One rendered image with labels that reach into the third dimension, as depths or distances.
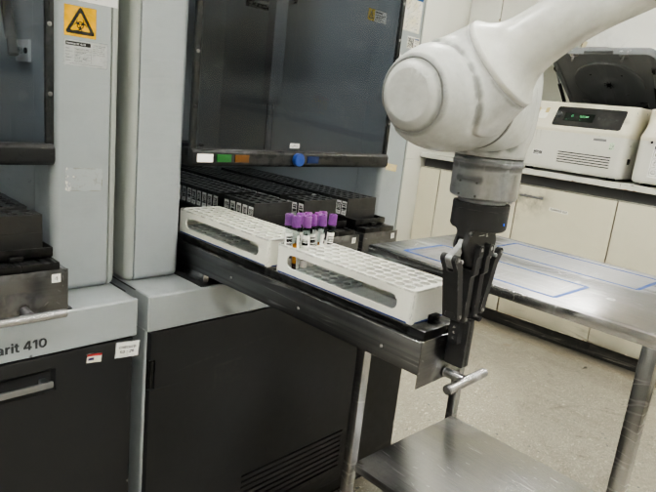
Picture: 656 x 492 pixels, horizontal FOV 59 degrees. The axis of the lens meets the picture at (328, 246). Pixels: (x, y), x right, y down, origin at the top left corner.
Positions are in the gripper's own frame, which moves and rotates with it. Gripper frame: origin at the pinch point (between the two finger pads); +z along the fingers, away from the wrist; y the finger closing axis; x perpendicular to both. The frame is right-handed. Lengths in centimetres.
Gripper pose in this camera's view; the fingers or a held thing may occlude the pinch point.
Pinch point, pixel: (459, 341)
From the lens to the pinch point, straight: 85.9
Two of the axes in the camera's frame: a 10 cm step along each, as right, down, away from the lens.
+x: 7.1, 2.3, -6.7
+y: -7.0, 0.9, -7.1
